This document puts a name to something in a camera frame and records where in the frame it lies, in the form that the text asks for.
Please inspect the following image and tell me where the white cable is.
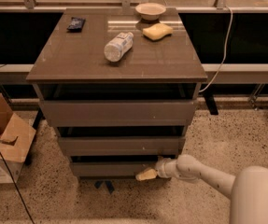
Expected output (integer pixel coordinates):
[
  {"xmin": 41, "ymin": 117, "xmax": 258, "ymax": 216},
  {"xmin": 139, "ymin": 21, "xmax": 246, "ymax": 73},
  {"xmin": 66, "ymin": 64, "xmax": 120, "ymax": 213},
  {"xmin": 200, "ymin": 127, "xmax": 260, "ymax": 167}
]
[{"xmin": 198, "ymin": 7, "xmax": 234, "ymax": 94}]

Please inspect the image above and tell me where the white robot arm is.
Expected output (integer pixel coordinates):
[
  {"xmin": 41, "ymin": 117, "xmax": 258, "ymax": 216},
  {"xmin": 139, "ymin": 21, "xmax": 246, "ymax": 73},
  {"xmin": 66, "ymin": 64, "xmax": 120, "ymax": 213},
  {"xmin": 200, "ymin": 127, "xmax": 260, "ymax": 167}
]
[{"xmin": 135, "ymin": 155, "xmax": 268, "ymax": 224}]

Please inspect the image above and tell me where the blue tape cross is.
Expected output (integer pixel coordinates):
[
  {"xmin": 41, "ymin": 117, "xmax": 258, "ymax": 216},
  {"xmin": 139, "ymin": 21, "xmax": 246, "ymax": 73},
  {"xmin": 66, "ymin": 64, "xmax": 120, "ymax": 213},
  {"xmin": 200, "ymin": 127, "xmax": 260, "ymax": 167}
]
[{"xmin": 93, "ymin": 180, "xmax": 116, "ymax": 195}]

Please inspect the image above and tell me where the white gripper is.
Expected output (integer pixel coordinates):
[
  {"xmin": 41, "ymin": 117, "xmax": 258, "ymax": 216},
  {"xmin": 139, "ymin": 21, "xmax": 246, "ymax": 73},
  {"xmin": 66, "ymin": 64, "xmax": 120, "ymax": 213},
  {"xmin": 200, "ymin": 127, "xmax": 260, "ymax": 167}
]
[{"xmin": 135, "ymin": 157, "xmax": 178, "ymax": 181}]

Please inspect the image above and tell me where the grey top drawer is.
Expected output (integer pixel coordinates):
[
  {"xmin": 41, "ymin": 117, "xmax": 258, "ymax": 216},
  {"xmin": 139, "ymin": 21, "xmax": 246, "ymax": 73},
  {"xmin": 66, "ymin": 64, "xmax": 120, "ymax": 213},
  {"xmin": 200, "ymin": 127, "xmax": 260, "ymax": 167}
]
[{"xmin": 40, "ymin": 101, "xmax": 196, "ymax": 127}]

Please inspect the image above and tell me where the open cardboard box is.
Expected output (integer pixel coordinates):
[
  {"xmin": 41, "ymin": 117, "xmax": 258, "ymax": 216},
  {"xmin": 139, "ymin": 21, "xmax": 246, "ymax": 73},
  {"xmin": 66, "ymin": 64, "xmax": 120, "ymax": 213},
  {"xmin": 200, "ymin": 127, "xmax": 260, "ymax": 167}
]
[{"xmin": 0, "ymin": 93, "xmax": 36, "ymax": 184}]

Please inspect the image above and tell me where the grey bottom drawer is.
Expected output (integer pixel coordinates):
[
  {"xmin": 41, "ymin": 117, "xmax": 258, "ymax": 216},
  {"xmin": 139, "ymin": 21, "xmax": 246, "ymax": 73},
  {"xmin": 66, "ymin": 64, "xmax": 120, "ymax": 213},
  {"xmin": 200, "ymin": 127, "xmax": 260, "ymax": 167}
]
[{"xmin": 70, "ymin": 161, "xmax": 154, "ymax": 180}]

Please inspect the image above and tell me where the clear plastic water bottle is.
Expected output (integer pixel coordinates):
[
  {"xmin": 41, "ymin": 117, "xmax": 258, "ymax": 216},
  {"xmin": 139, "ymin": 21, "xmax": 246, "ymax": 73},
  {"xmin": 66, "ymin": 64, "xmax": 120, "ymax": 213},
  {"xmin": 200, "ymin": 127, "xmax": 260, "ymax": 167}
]
[{"xmin": 104, "ymin": 32, "xmax": 134, "ymax": 63}]

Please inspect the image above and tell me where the yellow sponge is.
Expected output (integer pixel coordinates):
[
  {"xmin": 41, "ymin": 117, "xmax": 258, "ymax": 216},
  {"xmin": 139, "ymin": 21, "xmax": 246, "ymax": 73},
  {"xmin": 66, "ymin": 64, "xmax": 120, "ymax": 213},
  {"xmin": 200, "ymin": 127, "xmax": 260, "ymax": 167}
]
[{"xmin": 142, "ymin": 23, "xmax": 173, "ymax": 41}]

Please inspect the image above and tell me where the grey middle drawer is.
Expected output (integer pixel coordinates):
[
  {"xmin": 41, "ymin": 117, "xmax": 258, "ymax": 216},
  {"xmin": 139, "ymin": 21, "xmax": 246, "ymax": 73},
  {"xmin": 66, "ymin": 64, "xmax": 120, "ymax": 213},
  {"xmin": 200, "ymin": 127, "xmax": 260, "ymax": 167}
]
[{"xmin": 58, "ymin": 136, "xmax": 185, "ymax": 156}]

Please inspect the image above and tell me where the white bowl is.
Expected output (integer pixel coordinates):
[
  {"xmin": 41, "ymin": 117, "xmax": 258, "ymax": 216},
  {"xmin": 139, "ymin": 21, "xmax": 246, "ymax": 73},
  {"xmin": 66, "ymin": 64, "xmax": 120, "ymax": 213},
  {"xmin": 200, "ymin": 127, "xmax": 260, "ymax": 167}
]
[{"xmin": 135, "ymin": 3, "xmax": 166, "ymax": 21}]

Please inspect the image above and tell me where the grey drawer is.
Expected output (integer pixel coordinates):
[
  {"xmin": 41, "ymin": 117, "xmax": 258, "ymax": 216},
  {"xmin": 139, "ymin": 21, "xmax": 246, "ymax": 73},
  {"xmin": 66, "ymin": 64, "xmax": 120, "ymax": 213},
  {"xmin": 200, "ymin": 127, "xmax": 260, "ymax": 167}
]
[
  {"xmin": 58, "ymin": 136, "xmax": 185, "ymax": 156},
  {"xmin": 40, "ymin": 101, "xmax": 196, "ymax": 127},
  {"xmin": 70, "ymin": 161, "xmax": 154, "ymax": 180}
]

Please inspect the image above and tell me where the grey drawer cabinet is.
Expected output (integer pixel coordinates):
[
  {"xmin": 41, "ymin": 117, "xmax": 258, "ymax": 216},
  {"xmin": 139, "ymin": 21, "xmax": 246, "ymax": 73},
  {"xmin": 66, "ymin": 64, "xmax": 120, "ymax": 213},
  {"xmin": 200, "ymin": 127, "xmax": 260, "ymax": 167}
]
[{"xmin": 27, "ymin": 8, "xmax": 206, "ymax": 164}]

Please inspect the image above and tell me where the black floor cable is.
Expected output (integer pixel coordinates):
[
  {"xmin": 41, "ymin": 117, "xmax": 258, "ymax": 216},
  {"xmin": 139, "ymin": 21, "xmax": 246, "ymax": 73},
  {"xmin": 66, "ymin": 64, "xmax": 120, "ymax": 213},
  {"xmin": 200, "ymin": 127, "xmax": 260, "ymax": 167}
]
[{"xmin": 0, "ymin": 121, "xmax": 36, "ymax": 224}]

